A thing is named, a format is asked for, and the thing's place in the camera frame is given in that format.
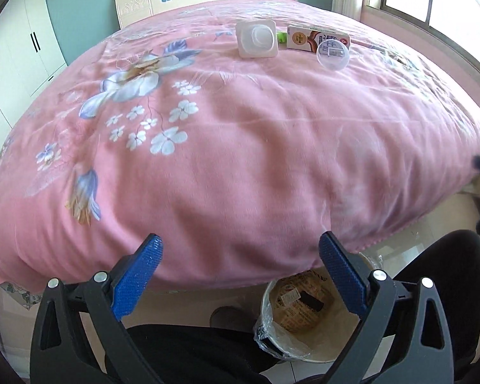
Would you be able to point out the brown printed packaging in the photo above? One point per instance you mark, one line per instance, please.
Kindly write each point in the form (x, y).
(296, 316)

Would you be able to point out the cream trash bin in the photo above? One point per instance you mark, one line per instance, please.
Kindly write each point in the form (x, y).
(332, 342)

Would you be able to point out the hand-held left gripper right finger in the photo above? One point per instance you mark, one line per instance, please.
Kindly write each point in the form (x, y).
(340, 268)

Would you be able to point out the green block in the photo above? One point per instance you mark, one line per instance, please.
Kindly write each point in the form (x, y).
(281, 38)

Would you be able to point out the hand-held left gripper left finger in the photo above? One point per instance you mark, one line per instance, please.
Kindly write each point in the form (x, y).
(140, 272)

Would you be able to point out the grey slipper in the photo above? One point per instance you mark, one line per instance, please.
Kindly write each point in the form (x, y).
(228, 316)

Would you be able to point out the grey floral bed sheet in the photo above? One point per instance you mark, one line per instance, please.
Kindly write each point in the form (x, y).
(20, 294)

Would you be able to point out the clear plastic bin liner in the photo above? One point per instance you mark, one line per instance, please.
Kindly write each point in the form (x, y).
(276, 338)

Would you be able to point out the white wardrobe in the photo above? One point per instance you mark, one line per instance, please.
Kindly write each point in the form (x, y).
(20, 48)

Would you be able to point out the brown drink carton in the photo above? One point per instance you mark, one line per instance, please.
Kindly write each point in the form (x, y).
(304, 38)

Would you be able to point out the clear plastic cup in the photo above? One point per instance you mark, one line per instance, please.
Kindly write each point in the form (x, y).
(332, 62)

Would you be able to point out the person's left leg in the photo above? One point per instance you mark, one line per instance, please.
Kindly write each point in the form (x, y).
(204, 356)

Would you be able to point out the white plastic container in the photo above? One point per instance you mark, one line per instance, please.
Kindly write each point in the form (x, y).
(258, 40)

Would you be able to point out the pink floral blanket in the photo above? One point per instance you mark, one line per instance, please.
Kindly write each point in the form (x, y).
(244, 148)

